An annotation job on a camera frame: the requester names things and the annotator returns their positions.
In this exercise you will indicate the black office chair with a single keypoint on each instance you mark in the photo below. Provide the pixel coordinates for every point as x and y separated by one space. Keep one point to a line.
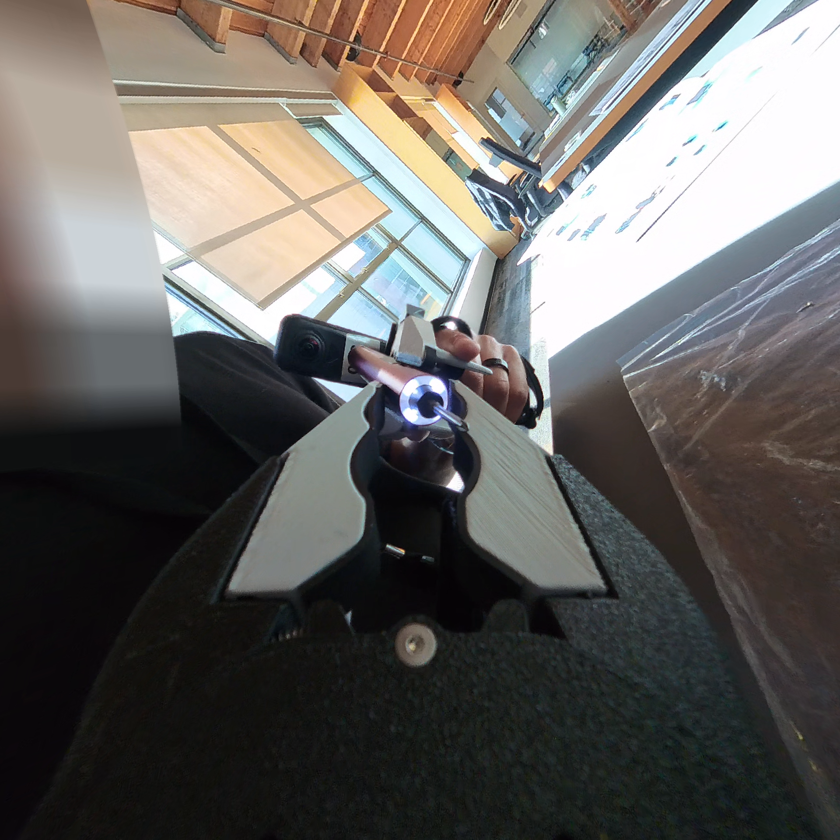
505 190

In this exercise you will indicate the clear plastic sheet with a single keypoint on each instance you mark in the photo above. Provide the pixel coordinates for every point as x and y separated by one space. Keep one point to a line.
754 426

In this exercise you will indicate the group of small blue parts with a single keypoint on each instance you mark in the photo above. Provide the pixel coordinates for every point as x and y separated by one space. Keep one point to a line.
656 197

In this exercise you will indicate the red electric screwdriver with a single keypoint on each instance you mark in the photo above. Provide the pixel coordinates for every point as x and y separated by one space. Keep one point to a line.
377 369

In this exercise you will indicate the metal ceiling rail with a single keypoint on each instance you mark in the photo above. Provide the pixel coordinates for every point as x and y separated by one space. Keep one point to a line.
341 39

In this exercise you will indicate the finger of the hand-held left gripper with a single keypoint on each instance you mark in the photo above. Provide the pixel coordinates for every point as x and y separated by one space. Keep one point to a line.
415 341
463 364

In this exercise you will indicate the beige window blind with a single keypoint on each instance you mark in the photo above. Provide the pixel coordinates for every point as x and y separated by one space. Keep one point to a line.
249 197

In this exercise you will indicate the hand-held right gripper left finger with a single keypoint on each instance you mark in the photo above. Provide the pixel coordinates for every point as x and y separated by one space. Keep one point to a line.
308 512

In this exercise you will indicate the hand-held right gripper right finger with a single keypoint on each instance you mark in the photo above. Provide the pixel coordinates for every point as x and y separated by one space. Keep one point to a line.
531 512

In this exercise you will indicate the person's left hand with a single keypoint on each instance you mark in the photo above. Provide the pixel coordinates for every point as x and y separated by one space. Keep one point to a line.
508 394

